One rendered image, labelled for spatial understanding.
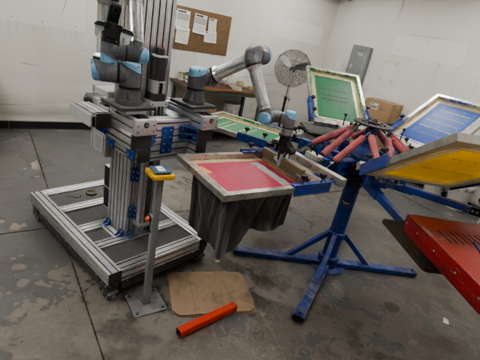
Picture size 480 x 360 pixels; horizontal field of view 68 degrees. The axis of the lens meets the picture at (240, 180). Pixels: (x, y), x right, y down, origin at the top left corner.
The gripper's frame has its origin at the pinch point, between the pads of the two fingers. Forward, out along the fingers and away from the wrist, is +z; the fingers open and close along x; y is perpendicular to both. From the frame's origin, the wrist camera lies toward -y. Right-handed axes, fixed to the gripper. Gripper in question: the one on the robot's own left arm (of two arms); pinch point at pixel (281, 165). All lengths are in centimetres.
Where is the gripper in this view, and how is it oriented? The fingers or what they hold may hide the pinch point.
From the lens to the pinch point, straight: 235.5
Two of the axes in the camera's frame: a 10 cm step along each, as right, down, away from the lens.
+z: -1.8, 9.1, 3.7
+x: -8.2, 0.7, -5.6
